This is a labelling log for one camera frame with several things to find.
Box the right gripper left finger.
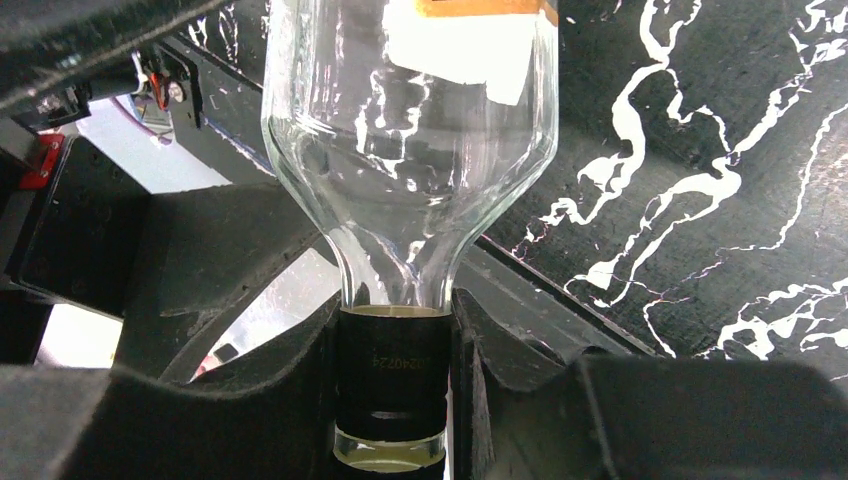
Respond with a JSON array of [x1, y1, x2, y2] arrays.
[[1, 297, 339, 479]]

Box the clear bottle black cap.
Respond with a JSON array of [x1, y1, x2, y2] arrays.
[[261, 1, 559, 479]]

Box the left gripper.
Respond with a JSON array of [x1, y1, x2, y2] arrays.
[[1, 1, 319, 383]]

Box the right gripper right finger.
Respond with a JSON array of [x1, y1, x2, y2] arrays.
[[451, 290, 847, 479]]

